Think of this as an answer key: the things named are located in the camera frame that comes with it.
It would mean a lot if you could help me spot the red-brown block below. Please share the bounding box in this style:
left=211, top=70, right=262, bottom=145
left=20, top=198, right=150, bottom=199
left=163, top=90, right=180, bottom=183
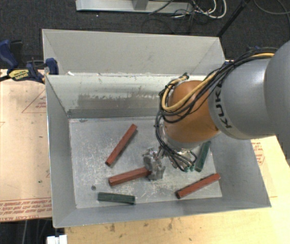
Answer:
left=175, top=173, right=221, bottom=200
left=105, top=124, right=138, bottom=167
left=108, top=167, right=152, bottom=187

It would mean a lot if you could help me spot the grey metal bin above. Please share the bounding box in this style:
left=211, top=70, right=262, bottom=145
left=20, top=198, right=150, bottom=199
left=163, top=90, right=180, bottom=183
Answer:
left=42, top=28, right=272, bottom=229

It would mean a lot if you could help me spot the dark green flat block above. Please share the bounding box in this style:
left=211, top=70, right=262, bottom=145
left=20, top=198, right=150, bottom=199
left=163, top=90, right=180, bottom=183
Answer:
left=97, top=192, right=137, bottom=205
left=194, top=140, right=212, bottom=173

